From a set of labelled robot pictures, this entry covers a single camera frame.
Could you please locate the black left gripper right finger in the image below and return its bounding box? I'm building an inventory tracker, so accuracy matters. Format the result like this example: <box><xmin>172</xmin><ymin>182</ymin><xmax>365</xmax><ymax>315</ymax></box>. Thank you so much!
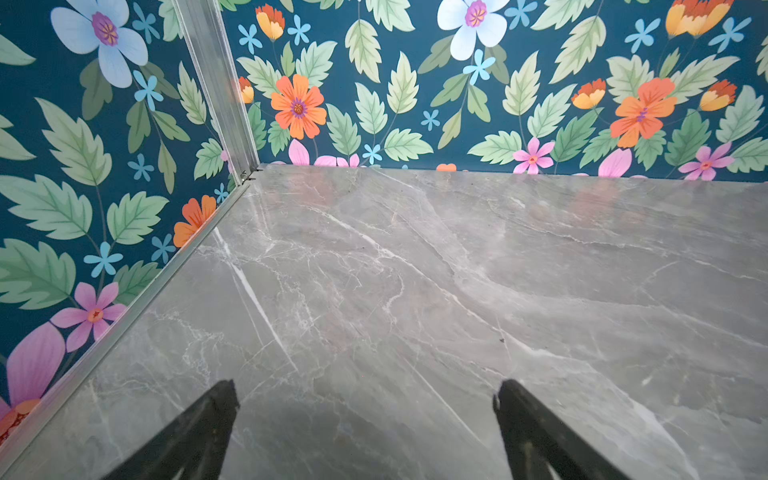
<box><xmin>493</xmin><ymin>379</ymin><xmax>629</xmax><ymax>480</ymax></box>

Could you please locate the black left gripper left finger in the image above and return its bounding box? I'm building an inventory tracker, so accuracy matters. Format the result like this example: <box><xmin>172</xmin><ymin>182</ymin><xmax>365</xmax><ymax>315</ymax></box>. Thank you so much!
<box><xmin>105</xmin><ymin>380</ymin><xmax>239</xmax><ymax>479</ymax></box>

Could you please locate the aluminium corner frame post left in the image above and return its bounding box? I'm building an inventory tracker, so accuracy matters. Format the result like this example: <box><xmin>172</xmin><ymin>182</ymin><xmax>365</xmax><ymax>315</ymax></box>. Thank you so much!
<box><xmin>173</xmin><ymin>0</ymin><xmax>260</xmax><ymax>185</ymax></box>

